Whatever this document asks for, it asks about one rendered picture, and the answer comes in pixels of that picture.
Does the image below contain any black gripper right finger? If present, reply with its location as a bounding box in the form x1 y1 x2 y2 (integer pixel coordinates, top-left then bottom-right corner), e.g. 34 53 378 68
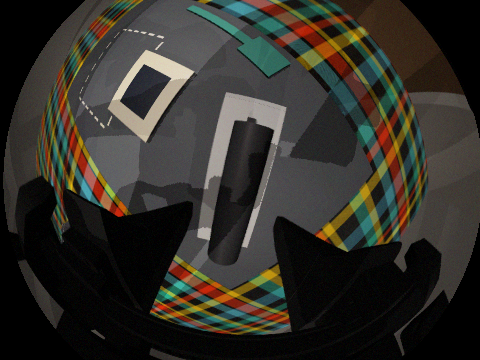
272 216 403 332

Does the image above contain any teal flat trowel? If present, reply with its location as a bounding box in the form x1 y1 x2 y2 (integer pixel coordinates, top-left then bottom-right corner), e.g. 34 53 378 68
187 5 291 79

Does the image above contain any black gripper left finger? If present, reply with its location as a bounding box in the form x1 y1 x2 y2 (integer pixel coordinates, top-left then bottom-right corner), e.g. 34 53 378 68
63 189 193 315

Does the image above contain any beige square tile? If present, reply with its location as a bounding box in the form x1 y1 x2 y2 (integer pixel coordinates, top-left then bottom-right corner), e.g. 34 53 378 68
108 51 195 143

